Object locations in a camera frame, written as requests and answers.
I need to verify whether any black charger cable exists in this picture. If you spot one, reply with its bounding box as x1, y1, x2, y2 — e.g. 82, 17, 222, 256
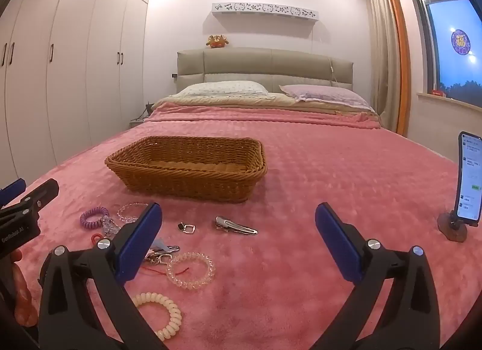
135, 101, 153, 121

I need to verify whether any dark framed window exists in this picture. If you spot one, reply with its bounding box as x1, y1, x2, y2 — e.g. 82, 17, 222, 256
410, 0, 482, 109

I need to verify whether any silver star hair clip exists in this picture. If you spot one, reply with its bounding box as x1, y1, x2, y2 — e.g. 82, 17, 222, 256
149, 239, 180, 256

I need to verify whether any beige blanket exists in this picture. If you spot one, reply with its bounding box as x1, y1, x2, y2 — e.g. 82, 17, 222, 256
151, 93, 377, 117

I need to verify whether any cream spiral hair tie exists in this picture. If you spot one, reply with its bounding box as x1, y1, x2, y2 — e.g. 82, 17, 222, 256
132, 292, 182, 343

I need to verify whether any person's left hand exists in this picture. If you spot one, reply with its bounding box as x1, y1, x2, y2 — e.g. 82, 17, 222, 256
12, 250, 39, 327

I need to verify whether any orange curtain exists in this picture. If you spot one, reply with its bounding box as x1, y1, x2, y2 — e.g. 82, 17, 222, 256
380, 0, 411, 137

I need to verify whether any brown phone stand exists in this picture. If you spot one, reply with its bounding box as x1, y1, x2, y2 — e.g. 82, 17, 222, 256
437, 211, 469, 244

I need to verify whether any orange plush toy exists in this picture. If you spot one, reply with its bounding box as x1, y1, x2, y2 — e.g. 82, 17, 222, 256
206, 34, 230, 49

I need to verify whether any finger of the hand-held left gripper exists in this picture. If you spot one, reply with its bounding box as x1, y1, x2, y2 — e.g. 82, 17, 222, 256
0, 178, 60, 222
0, 178, 27, 205

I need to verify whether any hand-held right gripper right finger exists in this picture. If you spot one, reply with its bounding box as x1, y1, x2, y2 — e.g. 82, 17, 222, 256
312, 202, 443, 350

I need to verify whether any smartphone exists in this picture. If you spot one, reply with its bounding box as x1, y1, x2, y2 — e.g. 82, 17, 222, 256
456, 131, 482, 222

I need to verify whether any window sill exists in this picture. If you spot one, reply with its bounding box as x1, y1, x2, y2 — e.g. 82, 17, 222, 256
417, 92, 482, 118

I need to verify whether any purple spiral hair tie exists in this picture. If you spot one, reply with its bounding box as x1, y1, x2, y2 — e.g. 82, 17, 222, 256
80, 206, 110, 229

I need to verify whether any white wardrobe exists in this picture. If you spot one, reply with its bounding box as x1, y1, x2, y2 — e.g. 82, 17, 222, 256
0, 0, 154, 185

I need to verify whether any beige curtain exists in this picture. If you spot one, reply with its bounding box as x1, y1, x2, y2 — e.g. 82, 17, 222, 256
361, 0, 402, 132

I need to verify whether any white cutout wall shelf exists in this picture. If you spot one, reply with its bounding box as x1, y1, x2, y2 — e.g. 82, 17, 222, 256
211, 2, 321, 24

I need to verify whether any pink plush blanket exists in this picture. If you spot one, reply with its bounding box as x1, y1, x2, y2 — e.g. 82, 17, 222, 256
0, 105, 482, 350

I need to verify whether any brown wicker basket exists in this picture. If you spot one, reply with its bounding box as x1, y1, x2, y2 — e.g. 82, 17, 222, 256
105, 136, 268, 203

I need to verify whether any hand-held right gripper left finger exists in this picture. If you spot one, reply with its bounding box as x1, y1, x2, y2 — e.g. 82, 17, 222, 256
38, 202, 166, 350

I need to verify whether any clear spiral hair tie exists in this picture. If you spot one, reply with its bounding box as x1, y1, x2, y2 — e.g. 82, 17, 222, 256
166, 252, 216, 290

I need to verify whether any silver alligator hair clip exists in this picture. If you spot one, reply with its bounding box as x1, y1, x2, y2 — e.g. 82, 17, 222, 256
215, 216, 259, 236

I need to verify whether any clear crystal bead charm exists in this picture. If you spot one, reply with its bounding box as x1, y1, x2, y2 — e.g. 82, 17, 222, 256
100, 216, 122, 240

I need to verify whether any round window sticker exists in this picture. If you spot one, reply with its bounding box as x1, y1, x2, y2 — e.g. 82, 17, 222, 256
451, 30, 471, 55

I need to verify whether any purple pillow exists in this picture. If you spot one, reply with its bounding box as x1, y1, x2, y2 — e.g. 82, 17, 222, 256
279, 84, 371, 108

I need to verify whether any beige padded headboard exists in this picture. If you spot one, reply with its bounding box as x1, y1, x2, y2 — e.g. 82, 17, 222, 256
177, 47, 355, 95

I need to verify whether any white floral pillow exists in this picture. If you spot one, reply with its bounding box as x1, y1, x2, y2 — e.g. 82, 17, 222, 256
176, 80, 269, 97

